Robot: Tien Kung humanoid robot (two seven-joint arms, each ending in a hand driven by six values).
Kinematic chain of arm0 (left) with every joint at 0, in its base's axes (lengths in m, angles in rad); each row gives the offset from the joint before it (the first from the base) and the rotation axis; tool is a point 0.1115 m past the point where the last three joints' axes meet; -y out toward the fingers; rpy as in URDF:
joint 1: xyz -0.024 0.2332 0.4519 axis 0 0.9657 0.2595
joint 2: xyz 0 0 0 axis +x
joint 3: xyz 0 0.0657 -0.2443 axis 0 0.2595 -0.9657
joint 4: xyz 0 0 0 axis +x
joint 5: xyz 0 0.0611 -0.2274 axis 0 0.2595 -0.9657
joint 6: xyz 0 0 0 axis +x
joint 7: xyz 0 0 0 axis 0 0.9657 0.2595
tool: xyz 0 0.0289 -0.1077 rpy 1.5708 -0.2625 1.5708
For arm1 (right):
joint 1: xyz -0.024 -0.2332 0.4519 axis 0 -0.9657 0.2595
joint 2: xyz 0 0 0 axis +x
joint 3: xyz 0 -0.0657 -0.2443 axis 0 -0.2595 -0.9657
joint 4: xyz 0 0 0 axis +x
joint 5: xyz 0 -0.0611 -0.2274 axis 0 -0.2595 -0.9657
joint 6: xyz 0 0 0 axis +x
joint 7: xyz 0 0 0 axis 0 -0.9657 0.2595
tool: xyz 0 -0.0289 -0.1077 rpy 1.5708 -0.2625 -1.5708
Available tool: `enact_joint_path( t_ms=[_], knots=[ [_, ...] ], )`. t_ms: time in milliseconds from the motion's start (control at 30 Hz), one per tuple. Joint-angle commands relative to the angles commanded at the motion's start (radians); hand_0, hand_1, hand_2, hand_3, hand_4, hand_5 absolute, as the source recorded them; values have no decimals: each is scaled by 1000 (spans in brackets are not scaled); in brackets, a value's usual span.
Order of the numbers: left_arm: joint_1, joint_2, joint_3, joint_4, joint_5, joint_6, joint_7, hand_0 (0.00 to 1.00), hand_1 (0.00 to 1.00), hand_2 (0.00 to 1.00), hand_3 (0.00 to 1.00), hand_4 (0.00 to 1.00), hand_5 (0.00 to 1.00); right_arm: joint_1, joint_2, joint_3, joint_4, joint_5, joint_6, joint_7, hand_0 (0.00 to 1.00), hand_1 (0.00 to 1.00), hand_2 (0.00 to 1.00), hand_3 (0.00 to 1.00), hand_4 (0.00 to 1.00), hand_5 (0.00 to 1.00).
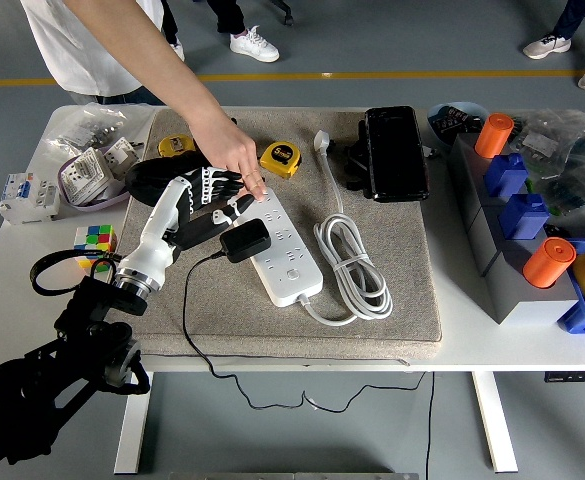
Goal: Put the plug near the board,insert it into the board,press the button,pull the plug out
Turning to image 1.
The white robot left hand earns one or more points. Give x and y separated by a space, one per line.
154 235

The person's left hand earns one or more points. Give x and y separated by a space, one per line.
232 150

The black power adapter plug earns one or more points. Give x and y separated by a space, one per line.
244 240

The white power strip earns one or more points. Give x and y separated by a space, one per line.
297 282

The person's left forearm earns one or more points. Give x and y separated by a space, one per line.
152 60

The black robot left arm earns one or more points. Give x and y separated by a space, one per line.
47 390

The yellow 5m tape measure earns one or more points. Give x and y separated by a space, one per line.
282 157

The round yellow black tape measure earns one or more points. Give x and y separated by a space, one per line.
174 145

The multicoloured puzzle cube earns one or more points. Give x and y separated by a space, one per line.
94 237

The pale purple bowl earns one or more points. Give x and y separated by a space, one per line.
99 205

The black table control panel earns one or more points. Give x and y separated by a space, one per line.
572 376

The person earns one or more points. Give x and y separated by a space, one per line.
254 45
72 50
547 46

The white table leg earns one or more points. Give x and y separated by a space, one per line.
134 440
497 425

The grey-brown fabric mat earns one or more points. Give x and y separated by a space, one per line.
232 320

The clear bag of small hardware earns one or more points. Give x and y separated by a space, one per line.
87 125

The white circuit breaker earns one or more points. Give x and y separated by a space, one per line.
27 197

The black office chair base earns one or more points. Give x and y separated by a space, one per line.
282 7

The blue plastic bin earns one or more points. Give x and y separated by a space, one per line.
577 315

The glossy black flat device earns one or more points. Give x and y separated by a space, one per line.
397 155

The grey block base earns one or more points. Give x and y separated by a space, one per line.
517 295

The light blue bowl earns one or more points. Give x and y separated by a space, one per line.
437 137

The orange plastic cylinder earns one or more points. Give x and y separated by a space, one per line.
549 262
493 135

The dark printed packet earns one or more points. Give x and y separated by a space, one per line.
454 120

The blue plastic block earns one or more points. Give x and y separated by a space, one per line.
506 175
524 217

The clear bag of electronic parts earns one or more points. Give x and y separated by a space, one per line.
572 165

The white wall socket panel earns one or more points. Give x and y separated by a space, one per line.
84 172
119 155

